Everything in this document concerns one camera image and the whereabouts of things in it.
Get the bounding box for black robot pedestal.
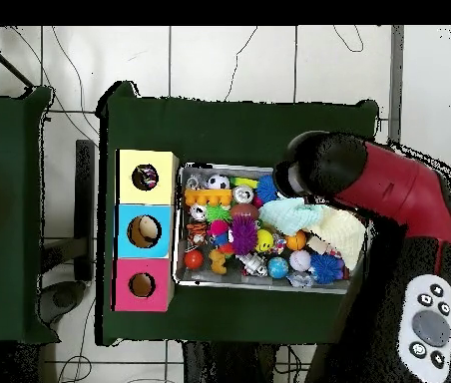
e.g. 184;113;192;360
181;341;290;383

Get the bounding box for shallow wire mesh bin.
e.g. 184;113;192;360
172;161;367;295

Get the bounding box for brown toy football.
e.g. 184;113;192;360
229;202;260;221

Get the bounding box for cream waffle cloth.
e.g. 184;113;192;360
306;204;367;271

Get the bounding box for grey stand base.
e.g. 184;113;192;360
37;279;88;326

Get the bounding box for orange toy basketball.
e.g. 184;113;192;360
285;229;307;251

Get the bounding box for orange toy building block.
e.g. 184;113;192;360
184;188;233;207

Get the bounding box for black and white soccer ball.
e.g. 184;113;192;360
208;174;231;192

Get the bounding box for red smooth ball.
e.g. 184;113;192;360
184;249;206;270

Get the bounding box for light teal waffle cloth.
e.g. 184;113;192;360
257;197;324;236

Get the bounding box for purple spiky rubber ball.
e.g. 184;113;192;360
229;214;258;256

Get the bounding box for wooden box with three holes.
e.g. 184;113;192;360
111;149;181;313

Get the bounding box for blue spiky rubber ball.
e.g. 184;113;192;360
255;175;279;203
308;252;344;285

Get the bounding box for dark green side table cloth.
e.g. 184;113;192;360
0;87;61;344

